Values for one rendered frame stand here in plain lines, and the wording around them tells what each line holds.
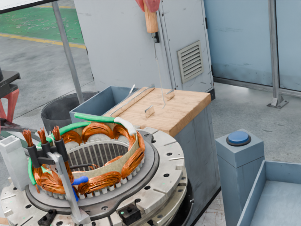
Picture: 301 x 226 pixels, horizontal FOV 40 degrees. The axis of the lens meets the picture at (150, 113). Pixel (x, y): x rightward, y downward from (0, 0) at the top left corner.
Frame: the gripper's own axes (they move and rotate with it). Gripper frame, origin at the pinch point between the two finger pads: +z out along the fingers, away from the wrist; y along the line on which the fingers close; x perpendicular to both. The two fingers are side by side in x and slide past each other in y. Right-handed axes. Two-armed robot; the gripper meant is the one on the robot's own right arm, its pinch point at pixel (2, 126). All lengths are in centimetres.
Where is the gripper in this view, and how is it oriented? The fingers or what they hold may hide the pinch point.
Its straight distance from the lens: 83.4
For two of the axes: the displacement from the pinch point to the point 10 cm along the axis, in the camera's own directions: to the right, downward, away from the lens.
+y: -4.4, 4.6, -7.7
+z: 1.2, 8.8, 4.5
